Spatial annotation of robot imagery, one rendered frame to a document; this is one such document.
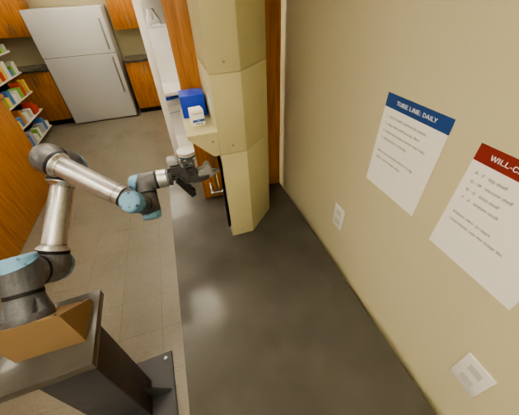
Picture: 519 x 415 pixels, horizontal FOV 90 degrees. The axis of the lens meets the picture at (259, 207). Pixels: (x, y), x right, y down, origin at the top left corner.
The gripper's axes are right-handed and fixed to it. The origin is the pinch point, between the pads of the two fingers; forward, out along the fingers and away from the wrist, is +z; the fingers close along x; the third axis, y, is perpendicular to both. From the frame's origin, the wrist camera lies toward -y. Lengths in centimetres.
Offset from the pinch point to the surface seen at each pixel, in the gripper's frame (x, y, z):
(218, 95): -4.7, 33.2, 5.0
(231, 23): -5, 53, 12
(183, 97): 14.2, 28.6, -6.6
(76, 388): -42, -62, -76
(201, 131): -1.3, 19.9, -3.1
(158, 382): -25, -130, -62
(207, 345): -55, -37, -19
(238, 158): -4.7, 7.1, 9.6
